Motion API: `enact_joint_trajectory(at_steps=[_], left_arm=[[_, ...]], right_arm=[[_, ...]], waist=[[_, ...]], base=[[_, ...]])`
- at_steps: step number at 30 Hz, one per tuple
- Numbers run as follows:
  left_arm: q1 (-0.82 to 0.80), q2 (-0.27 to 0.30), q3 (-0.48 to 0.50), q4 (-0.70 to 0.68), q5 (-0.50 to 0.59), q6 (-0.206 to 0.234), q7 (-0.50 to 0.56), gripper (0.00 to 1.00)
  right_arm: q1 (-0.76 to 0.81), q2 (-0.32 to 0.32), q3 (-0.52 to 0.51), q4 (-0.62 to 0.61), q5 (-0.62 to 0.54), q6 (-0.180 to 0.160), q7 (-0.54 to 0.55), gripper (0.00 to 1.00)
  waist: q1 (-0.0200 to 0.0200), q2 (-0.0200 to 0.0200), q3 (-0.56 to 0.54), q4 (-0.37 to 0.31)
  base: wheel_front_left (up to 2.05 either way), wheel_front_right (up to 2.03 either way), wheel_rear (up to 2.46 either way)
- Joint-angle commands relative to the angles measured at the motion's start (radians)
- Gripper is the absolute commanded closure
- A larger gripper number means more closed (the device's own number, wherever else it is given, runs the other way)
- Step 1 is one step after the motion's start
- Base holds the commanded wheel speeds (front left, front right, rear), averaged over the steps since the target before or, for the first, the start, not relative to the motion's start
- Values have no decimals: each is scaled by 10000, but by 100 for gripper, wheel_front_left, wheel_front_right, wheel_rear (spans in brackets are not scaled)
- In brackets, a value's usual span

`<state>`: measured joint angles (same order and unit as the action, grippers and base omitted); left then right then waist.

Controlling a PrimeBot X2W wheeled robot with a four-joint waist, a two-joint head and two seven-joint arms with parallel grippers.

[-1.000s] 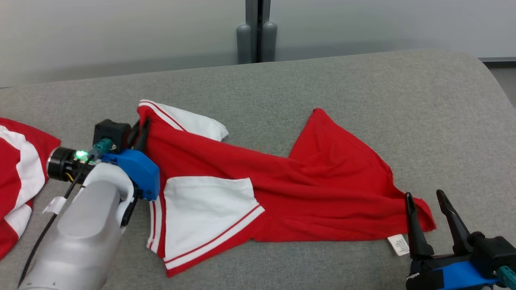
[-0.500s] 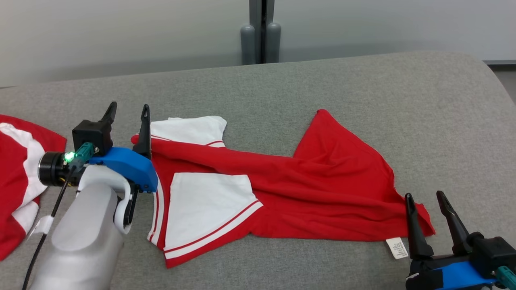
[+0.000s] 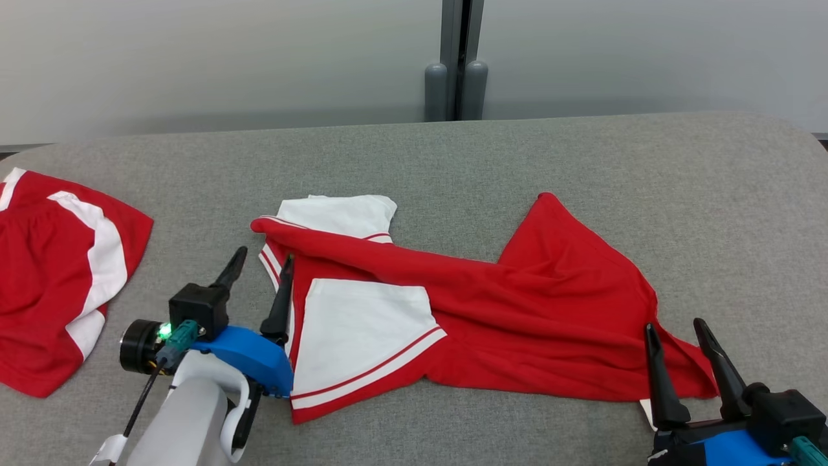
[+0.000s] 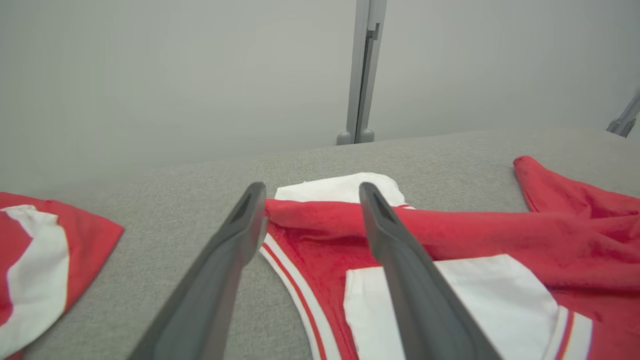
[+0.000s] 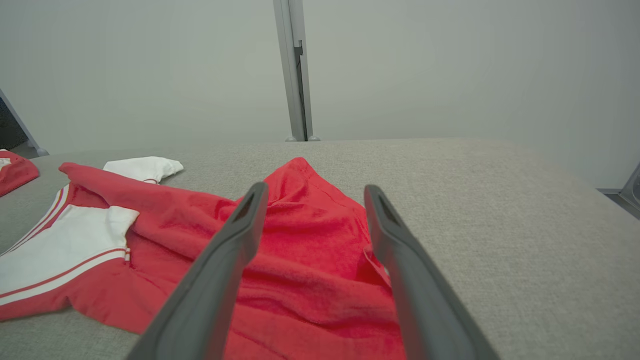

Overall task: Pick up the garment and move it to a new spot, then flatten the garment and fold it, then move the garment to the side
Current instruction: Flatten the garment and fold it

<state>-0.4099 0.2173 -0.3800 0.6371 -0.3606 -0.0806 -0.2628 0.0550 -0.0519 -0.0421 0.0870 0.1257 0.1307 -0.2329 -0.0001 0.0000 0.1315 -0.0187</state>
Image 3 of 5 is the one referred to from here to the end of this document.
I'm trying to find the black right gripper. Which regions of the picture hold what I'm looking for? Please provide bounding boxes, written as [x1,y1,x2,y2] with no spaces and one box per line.
[645,317,755,466]

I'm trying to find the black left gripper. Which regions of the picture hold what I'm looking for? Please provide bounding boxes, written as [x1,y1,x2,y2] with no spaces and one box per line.
[120,246,295,375]

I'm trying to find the red jersey with number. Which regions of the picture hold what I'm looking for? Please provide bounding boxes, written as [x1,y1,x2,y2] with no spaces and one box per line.
[250,192,720,431]

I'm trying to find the red shorts white stripes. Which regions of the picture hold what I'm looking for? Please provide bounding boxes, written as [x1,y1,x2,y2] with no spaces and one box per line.
[0,167,155,398]

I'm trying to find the blue right camera mount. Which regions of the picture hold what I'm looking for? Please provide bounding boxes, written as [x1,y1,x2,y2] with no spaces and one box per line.
[702,429,795,466]

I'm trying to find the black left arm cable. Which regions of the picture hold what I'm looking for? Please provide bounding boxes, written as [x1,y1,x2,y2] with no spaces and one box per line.
[89,320,198,465]

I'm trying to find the grey double partition post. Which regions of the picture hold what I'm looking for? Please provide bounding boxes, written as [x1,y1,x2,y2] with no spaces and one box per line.
[424,0,489,122]

